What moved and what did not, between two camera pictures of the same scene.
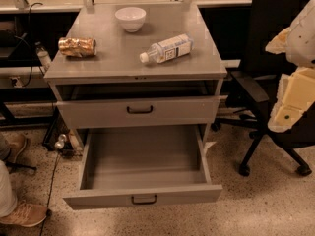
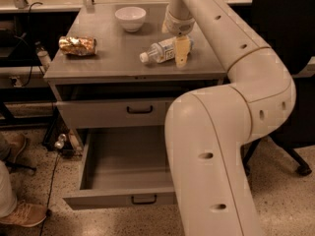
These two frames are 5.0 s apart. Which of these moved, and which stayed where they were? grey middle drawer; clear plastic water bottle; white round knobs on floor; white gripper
Moved: white gripper
Stayed: clear plastic water bottle; white round knobs on floor; grey middle drawer
